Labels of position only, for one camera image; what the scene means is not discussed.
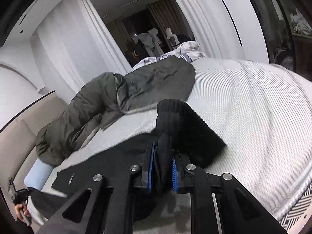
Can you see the bed with white mattress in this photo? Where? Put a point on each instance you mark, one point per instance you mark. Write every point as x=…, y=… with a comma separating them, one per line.
x=243, y=102

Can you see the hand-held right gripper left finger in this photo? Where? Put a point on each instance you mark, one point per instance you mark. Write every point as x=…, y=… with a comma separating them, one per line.
x=151, y=165

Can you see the white chair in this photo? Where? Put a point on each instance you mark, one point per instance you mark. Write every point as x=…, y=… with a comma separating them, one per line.
x=170, y=33

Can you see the beige padded headboard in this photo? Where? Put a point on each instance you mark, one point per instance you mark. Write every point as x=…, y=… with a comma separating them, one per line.
x=19, y=139

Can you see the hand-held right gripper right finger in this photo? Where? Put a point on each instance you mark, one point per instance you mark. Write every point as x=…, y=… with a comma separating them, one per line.
x=175, y=173

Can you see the person's left hand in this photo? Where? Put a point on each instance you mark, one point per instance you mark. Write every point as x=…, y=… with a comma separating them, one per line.
x=20, y=210

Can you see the black sweater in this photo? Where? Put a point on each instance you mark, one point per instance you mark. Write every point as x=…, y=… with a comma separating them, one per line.
x=175, y=126

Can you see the light blue pillow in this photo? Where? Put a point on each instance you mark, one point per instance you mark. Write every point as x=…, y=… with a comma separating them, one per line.
x=36, y=175

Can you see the white sheer curtain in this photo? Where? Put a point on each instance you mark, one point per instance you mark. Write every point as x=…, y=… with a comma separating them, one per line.
x=73, y=53
x=207, y=17

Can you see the white crumpled quilt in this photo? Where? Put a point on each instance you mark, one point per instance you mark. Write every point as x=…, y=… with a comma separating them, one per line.
x=187, y=48

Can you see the dark grey duvet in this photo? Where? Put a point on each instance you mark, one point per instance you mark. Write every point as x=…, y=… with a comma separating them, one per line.
x=151, y=82

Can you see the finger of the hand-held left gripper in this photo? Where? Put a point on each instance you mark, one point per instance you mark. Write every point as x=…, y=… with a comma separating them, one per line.
x=29, y=190

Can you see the grey clothes on rack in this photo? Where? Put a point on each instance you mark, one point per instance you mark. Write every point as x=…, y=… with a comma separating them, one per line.
x=147, y=40

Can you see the brown curtain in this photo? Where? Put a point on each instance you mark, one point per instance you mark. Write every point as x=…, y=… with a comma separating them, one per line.
x=165, y=12

